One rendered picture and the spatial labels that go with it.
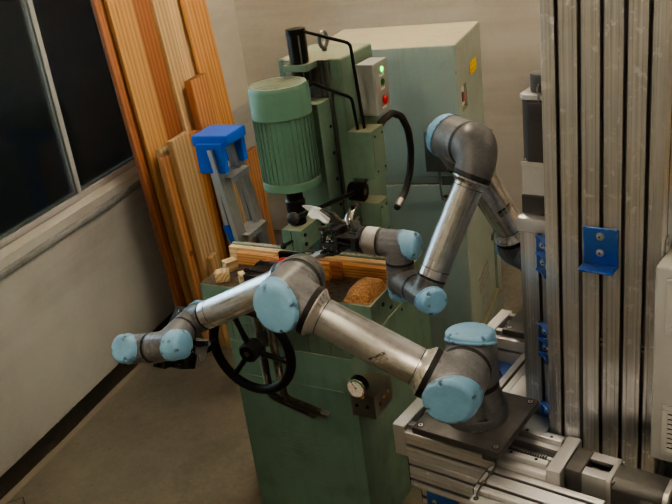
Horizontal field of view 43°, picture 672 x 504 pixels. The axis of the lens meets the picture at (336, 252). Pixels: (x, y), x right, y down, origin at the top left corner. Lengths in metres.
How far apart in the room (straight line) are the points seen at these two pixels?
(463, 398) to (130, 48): 2.52
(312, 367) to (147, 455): 1.15
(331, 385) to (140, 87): 1.81
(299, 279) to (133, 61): 2.17
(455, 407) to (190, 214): 2.32
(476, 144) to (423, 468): 0.81
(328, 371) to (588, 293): 0.95
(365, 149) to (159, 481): 1.55
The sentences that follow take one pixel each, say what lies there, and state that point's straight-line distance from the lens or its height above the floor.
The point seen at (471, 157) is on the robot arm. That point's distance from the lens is 2.08.
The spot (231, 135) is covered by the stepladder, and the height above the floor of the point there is 1.15.
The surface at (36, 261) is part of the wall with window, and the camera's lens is 3.55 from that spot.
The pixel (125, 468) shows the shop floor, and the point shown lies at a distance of 3.53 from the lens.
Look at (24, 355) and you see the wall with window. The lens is 3.54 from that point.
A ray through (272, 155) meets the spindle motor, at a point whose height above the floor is 1.31.
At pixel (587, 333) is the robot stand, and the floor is 1.02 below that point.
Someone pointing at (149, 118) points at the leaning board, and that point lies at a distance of 3.90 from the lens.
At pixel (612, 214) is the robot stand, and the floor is 1.31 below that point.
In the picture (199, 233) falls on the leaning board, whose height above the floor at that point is 0.59.
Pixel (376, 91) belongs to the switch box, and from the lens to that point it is 2.63.
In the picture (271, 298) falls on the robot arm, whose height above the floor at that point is 1.20.
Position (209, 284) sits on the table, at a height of 0.90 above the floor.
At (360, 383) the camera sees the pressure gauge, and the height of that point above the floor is 0.68.
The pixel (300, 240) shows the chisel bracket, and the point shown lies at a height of 1.03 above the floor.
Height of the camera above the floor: 2.01
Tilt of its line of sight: 24 degrees down
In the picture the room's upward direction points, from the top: 8 degrees counter-clockwise
